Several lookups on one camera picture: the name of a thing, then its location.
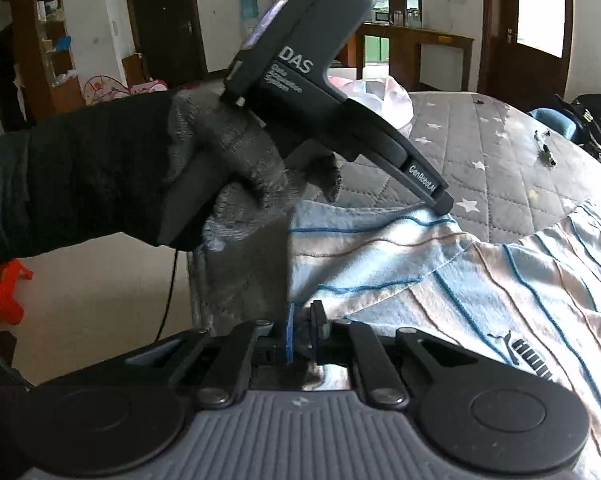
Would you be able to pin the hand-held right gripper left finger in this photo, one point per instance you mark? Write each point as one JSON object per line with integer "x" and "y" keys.
{"x": 289, "y": 334}

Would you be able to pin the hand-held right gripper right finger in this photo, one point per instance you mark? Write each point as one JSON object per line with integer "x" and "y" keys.
{"x": 321, "y": 332}

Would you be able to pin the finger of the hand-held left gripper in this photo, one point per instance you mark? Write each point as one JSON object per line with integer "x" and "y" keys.
{"x": 405, "y": 160}

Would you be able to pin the striped towel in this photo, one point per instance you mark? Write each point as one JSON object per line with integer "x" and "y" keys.
{"x": 405, "y": 270}

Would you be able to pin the person's left hand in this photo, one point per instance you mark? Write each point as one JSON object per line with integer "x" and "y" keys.
{"x": 250, "y": 170}

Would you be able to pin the pink and white plastic bag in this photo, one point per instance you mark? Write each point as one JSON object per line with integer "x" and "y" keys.
{"x": 380, "y": 100}

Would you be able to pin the blue water dispenser bottle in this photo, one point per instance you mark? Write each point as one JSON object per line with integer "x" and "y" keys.
{"x": 249, "y": 10}

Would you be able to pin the grey star quilted table cover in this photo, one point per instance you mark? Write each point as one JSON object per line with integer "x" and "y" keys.
{"x": 480, "y": 135}

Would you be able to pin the wooden counter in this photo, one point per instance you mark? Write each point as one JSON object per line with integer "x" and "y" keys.
{"x": 415, "y": 55}

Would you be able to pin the dark wooden door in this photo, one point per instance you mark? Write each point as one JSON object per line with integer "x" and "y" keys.
{"x": 168, "y": 30}

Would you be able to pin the black and clear pen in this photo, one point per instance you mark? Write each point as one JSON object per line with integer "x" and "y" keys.
{"x": 545, "y": 150}

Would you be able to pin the teal sofa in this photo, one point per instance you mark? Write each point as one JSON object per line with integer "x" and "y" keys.
{"x": 550, "y": 119}

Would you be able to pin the frosted glass wooden door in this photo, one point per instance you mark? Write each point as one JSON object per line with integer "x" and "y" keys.
{"x": 530, "y": 35}

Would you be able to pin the pink mesh toy basket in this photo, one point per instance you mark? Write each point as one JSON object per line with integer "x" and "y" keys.
{"x": 115, "y": 91}

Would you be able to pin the black jacket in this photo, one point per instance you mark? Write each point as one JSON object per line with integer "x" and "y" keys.
{"x": 595, "y": 120}

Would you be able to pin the wooden shelf cabinet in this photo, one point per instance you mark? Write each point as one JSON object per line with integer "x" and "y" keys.
{"x": 45, "y": 50}

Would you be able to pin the orange plastic toy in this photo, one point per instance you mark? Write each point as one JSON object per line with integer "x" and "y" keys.
{"x": 0, "y": 292}

